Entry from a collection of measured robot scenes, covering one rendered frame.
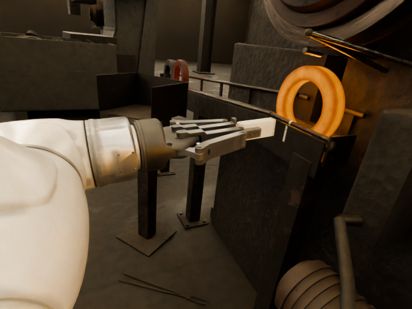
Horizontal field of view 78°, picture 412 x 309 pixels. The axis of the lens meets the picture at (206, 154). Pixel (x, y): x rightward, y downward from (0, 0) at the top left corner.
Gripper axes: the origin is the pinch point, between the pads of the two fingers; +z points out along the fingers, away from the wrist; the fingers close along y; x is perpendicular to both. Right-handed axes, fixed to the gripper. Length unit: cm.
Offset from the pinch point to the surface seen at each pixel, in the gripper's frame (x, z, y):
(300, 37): 13.8, 19.3, -13.9
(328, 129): -3.8, 20.7, -2.5
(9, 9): 53, -206, -1011
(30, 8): 57, -152, -1011
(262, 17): 19, 35, -51
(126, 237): -72, -21, -62
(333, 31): 15.1, 19.4, -5.5
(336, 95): 3.3, 21.5, -3.1
